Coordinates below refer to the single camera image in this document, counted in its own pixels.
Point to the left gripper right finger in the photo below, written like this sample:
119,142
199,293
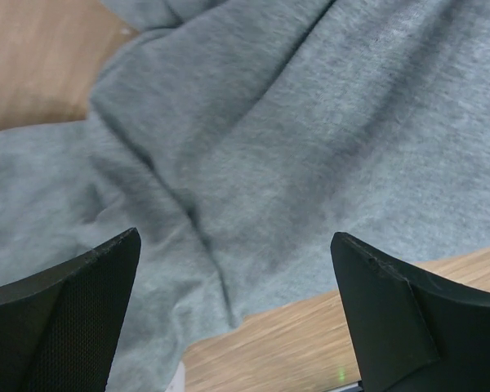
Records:
411,330

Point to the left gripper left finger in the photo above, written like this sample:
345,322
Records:
59,328

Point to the grey t shirt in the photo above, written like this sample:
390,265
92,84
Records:
238,137

